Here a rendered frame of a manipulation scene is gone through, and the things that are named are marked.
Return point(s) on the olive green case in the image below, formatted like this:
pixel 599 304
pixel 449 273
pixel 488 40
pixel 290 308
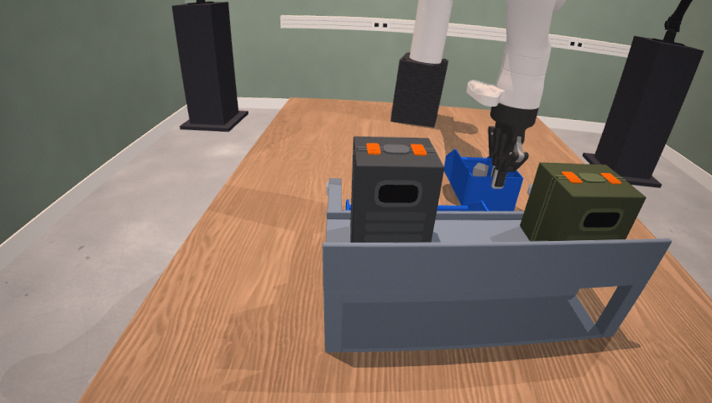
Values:
pixel 571 202

